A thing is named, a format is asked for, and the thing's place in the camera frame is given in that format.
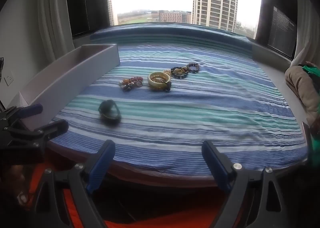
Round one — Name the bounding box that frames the red bead keychain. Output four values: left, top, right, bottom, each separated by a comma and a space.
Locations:
119, 76, 144, 92

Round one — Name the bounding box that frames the white cardboard box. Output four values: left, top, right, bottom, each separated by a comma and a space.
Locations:
19, 43, 121, 131

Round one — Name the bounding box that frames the green cloth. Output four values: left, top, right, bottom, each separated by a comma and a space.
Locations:
301, 65, 320, 79

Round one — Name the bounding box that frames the orange cloth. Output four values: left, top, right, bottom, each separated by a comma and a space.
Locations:
25, 160, 250, 228

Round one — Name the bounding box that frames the blue striped blanket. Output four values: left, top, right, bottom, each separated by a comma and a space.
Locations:
47, 24, 308, 185

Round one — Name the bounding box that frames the gold chain bracelet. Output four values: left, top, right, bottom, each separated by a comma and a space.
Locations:
150, 69, 173, 91

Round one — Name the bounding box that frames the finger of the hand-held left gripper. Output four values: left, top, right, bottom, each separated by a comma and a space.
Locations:
0, 103, 43, 125
2, 119, 69, 144

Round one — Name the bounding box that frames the cream jade bangle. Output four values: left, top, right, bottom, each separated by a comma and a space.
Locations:
147, 71, 172, 90

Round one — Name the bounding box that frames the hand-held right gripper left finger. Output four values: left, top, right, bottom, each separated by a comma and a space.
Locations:
32, 140, 117, 228

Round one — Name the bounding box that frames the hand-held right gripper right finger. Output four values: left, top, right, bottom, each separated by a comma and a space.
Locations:
201, 140, 288, 228

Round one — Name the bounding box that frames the dark window blind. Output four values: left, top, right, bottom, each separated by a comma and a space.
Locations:
254, 0, 298, 59
66, 0, 108, 37

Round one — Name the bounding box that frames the dark green bangle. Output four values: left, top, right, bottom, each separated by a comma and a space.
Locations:
98, 100, 122, 125

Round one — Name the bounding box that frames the beige cloth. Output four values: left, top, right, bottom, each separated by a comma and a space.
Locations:
285, 61, 320, 121

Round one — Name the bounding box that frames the white curtain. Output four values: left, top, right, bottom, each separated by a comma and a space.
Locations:
292, 3, 320, 66
37, 0, 76, 53

